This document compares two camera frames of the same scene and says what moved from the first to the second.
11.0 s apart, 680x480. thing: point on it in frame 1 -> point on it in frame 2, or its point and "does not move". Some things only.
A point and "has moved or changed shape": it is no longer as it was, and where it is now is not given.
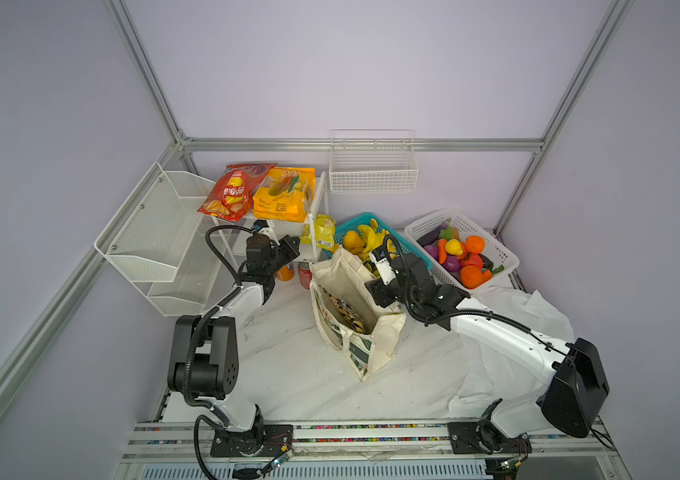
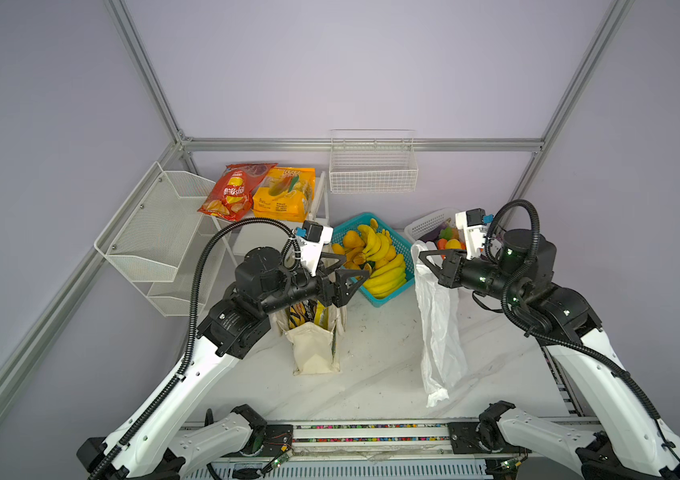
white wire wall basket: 373,161 does not move
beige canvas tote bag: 347,315 -> 314,346
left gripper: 292,251 -> 337,295
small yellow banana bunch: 373,240 does not move
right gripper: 376,290 -> 445,274
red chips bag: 230,197 does not move
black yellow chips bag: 345,312 -> 300,313
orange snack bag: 287,195 does not move
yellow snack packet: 324,232 has moved or changed shape
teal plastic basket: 343,226 does not move
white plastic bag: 486,376 -> 443,359
